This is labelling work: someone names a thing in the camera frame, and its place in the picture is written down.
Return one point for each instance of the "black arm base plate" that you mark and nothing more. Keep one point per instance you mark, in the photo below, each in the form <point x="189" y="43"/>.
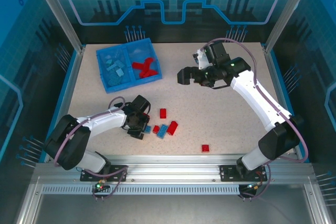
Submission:
<point x="228" y="172"/>
<point x="118" y="172"/>

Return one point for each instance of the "aluminium frame post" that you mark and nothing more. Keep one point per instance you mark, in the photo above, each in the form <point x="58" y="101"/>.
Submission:
<point x="288" y="11"/>
<point x="59" y="11"/>

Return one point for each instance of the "small LED circuit board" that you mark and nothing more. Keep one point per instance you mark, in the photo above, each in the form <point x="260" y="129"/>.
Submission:
<point x="99" y="186"/>
<point x="251" y="187"/>

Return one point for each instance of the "aluminium and blue side rail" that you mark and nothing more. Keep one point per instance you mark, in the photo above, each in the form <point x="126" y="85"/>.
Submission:
<point x="69" y="82"/>
<point x="282" y="90"/>

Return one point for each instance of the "aluminium mounting rail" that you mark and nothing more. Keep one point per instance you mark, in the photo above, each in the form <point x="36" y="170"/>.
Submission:
<point x="170" y="167"/>

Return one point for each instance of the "blue two-compartment plastic bin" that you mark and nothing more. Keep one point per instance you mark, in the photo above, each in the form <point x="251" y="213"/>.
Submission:
<point x="141" y="51"/>

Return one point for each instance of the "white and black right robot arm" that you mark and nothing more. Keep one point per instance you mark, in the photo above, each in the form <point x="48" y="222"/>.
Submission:
<point x="252" y="95"/>

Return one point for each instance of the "light blue lego brick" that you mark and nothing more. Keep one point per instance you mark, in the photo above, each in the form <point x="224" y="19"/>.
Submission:
<point x="120" y="72"/>

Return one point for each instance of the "small red lego brick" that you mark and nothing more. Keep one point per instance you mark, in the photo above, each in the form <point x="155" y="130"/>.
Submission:
<point x="156" y="129"/>

